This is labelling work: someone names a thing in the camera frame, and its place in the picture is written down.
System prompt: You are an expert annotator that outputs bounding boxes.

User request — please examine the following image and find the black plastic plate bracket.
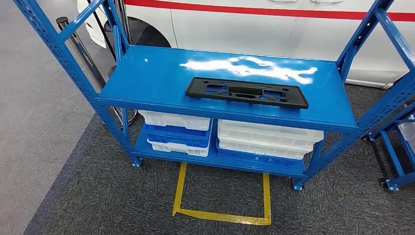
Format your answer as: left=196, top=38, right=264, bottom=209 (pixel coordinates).
left=185, top=76, right=309, bottom=110

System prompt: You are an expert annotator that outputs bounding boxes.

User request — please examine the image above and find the blue metal shelf rack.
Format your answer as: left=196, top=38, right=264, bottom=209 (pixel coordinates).
left=13, top=0, right=415, bottom=192
left=361, top=100, right=415, bottom=192

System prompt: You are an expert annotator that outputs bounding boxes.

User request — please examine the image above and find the white plastic bin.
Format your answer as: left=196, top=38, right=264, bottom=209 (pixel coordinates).
left=147, top=139, right=211, bottom=158
left=217, top=119, right=325, bottom=143
left=138, top=110, right=212, bottom=132
left=219, top=140, right=309, bottom=161
left=398, top=114, right=415, bottom=153
left=218, top=129, right=315, bottom=153

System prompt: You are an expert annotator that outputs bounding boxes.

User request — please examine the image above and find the white car red stripe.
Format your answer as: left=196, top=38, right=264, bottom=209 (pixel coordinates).
left=76, top=0, right=415, bottom=90

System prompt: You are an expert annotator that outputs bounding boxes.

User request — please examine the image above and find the black stanchion pole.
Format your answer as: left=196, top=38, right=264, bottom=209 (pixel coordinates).
left=55, top=16, right=139, bottom=129

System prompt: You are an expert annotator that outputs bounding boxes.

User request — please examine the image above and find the black thin rod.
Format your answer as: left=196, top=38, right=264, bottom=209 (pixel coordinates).
left=86, top=0, right=116, bottom=62

